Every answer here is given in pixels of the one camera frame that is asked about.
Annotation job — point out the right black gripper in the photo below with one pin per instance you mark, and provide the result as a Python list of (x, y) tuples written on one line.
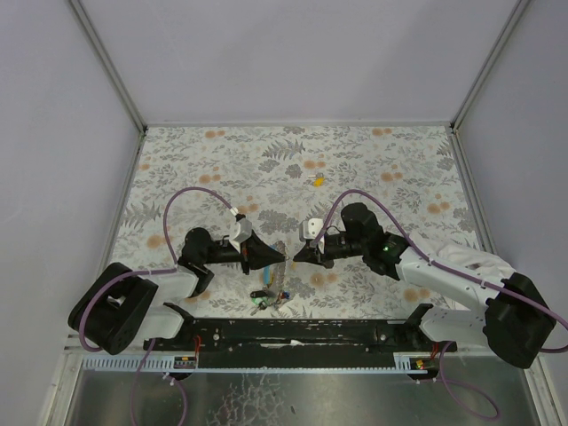
[(319, 253)]

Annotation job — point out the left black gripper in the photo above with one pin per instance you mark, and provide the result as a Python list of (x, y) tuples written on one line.
[(245, 256)]

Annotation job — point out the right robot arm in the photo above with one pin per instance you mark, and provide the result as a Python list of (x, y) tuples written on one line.
[(503, 312)]

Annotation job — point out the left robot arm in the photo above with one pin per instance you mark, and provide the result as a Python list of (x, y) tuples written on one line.
[(122, 305)]

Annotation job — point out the yellow tagged key far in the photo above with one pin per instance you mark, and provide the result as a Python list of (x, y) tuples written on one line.
[(317, 180)]

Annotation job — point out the floral table mat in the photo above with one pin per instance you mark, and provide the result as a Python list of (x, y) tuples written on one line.
[(190, 177)]

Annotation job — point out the white cloth cover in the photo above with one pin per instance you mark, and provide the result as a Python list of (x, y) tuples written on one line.
[(466, 257)]

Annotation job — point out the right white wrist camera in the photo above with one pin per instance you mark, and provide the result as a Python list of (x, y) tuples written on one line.
[(310, 228)]

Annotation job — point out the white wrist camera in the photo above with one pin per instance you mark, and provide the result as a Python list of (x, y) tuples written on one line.
[(310, 228), (241, 230)]

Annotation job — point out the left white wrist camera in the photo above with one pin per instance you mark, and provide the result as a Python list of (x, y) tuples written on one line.
[(241, 230)]

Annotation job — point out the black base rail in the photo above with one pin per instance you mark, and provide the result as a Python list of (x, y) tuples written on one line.
[(258, 344)]

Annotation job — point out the white slotted cable duct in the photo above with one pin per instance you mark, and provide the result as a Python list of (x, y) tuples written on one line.
[(130, 363)]

